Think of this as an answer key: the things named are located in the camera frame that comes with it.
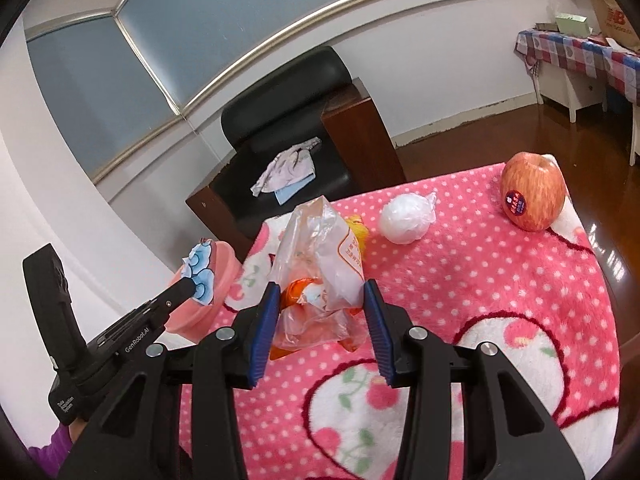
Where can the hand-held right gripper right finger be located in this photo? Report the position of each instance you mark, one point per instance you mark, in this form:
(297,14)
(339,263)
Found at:
(380,335)

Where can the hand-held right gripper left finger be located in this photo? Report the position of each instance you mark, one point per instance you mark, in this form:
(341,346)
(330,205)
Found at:
(265,335)

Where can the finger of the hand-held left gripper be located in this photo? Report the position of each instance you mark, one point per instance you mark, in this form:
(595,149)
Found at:
(170,302)

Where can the blue white printed wrapper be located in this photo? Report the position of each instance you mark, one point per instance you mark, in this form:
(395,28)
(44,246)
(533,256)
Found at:
(202,275)

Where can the pink plastic bin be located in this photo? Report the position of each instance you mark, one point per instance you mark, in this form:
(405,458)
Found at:
(225,270)

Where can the clear plastic bag orange print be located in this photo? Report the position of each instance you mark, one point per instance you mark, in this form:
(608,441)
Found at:
(320,260)

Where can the person's left forearm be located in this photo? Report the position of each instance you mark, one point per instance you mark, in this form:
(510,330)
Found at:
(50,455)

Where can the yellow fruit peel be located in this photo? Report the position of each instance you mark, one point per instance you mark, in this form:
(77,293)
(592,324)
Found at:
(359,235)

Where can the pink polka dot blanket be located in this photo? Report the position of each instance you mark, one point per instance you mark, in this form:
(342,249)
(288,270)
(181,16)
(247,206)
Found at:
(475,280)

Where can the white plastic bag ball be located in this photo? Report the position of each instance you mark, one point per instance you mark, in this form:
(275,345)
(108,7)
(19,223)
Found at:
(405,220)

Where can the light blue cloth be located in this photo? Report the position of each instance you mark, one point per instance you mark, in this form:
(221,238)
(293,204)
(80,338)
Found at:
(295,187)

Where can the floral grey cloth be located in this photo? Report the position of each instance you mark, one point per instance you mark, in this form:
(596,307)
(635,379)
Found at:
(287,165)

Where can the red apple with sticker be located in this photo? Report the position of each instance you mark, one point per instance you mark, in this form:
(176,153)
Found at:
(532,192)

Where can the black leather armchair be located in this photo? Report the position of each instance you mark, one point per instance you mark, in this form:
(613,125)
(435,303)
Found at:
(280,120)

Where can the large frosted window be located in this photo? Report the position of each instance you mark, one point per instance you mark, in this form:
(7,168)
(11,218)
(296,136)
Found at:
(200,20)

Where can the white cabinet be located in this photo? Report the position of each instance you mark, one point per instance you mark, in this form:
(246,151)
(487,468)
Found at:
(570,90)

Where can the checkered cloth side table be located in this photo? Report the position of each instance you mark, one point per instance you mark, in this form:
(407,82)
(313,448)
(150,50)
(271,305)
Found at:
(575,52)

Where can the pale green box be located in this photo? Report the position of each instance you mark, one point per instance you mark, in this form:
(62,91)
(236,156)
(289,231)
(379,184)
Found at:
(572,24)

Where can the brown paper shopping bag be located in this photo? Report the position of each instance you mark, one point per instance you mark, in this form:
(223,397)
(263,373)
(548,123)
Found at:
(615,15)

